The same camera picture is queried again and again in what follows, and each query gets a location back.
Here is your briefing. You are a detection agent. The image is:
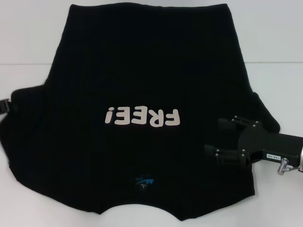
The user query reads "black shirt with FREE print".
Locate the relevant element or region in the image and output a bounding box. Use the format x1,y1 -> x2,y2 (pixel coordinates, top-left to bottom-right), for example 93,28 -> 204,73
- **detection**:
0,3 -> 281,216

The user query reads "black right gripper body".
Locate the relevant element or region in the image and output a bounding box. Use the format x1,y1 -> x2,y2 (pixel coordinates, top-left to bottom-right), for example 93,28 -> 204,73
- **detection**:
237,120 -> 303,168

